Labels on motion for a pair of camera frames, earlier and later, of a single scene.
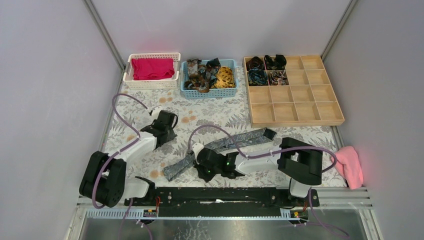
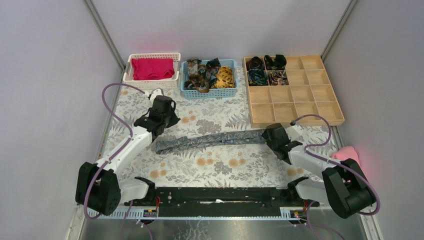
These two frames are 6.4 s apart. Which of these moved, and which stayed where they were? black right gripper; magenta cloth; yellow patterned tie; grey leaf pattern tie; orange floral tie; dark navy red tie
Moved: black right gripper; grey leaf pattern tie
Stayed: orange floral tie; yellow patterned tie; dark navy red tie; magenta cloth
